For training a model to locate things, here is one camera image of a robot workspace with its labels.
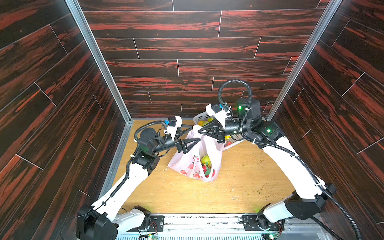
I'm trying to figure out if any light green fake fruit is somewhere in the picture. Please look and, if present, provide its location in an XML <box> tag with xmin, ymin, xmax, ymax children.
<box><xmin>198</xmin><ymin>118</ymin><xmax>214</xmax><ymax>127</ymax></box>

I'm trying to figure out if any metal base rail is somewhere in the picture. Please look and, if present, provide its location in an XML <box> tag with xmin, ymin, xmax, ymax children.
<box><xmin>119</xmin><ymin>213</ymin><xmax>332</xmax><ymax>240</ymax></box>

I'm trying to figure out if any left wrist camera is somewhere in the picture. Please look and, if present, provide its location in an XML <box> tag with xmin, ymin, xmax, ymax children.
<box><xmin>167</xmin><ymin>116</ymin><xmax>183</xmax><ymax>138</ymax></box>

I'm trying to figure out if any red green fake dragon fruit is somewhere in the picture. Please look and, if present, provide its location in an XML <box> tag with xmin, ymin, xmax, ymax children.
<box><xmin>202</xmin><ymin>165</ymin><xmax>215</xmax><ymax>178</ymax></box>

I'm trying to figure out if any pink plastic bag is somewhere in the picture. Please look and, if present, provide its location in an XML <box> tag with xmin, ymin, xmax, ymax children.
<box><xmin>168</xmin><ymin>125</ymin><xmax>225</xmax><ymax>182</ymax></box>

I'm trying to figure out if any white perforated plastic basket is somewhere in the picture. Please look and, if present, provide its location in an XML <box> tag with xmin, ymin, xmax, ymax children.
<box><xmin>193</xmin><ymin>112</ymin><xmax>244</xmax><ymax>150</ymax></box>

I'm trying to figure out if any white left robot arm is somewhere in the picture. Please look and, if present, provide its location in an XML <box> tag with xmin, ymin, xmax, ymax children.
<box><xmin>76</xmin><ymin>121</ymin><xmax>201</xmax><ymax>240</ymax></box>

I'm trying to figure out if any small green fake fruit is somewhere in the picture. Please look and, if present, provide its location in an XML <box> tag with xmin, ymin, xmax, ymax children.
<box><xmin>201</xmin><ymin>155</ymin><xmax>212</xmax><ymax>168</ymax></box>

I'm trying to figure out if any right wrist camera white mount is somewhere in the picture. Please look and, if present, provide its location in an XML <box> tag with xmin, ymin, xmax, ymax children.
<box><xmin>206</xmin><ymin>104</ymin><xmax>233</xmax><ymax>127</ymax></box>

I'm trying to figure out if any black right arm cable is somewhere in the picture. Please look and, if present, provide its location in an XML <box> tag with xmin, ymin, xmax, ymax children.
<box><xmin>217</xmin><ymin>79</ymin><xmax>364</xmax><ymax>240</ymax></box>

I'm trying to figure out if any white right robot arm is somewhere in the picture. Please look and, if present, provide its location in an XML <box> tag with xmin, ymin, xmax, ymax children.
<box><xmin>198</xmin><ymin>98</ymin><xmax>337</xmax><ymax>231</ymax></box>

